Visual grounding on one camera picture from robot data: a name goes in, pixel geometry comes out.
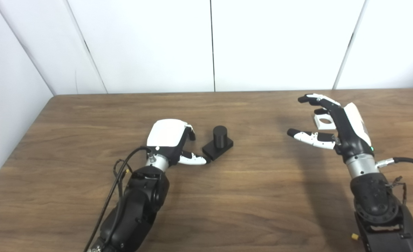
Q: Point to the white and black right hand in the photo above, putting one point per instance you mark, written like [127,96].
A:
[350,134]

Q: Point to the white and black left hand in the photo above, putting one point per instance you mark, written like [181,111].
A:
[166,133]

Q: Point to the white square piece with hole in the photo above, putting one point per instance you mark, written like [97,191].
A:
[319,125]

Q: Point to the black peg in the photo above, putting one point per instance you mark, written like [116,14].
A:
[219,138]

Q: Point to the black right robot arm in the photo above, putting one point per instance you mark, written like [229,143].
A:
[374,199]

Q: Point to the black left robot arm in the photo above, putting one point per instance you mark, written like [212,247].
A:
[136,210]

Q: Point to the small yellow connector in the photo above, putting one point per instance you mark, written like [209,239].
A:
[354,236]

